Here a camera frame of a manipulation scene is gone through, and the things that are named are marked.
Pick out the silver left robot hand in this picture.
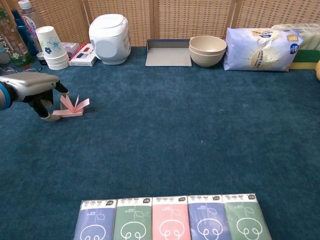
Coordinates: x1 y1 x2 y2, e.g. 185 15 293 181
0 72 70 123

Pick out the pink packet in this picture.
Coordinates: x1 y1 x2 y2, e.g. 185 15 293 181
51 94 90 118

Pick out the small black jar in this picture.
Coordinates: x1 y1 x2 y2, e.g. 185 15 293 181
36 51 48 66

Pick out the green tea bottle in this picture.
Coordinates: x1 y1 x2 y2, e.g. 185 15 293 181
0 7 35 67

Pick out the white pill jar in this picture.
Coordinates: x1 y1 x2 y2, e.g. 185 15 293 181
35 25 70 71

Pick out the dark blue bottle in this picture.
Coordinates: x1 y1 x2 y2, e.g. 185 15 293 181
11 9 40 56

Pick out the small purple box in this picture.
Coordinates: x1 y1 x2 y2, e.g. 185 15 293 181
61 41 81 58

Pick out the red and white box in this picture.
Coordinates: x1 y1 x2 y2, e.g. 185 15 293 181
67 42 98 67

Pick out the clear water bottle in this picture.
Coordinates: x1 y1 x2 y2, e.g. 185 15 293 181
17 0 45 51

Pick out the white rice cooker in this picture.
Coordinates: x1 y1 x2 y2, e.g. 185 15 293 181
88 13 132 65

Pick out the dark blue table mat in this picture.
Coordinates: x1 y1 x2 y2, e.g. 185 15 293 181
0 46 320 240

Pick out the grey tray with blue rim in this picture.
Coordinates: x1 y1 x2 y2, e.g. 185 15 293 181
145 38 193 68

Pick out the blue pocket tissue pack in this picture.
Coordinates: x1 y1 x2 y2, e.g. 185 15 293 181
73 199 117 240
187 194 232 240

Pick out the green pocket tissue pack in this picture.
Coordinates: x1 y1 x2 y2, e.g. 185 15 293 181
222 192 273 240
112 197 153 240

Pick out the woven rattan folding screen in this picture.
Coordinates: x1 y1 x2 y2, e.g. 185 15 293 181
0 0 320 48

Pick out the beige bowl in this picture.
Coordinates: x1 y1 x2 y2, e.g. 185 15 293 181
188 35 228 57
189 51 226 68

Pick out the pink pocket tissue pack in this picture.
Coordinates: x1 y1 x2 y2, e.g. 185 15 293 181
151 195 192 240

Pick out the light blue tissue pack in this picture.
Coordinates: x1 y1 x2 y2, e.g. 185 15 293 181
223 26 305 73

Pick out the green and yellow scouring sponge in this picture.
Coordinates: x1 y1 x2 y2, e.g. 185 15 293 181
289 49 320 71

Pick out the pale green paper towel pack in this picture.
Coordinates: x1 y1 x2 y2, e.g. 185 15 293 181
271 22 320 51

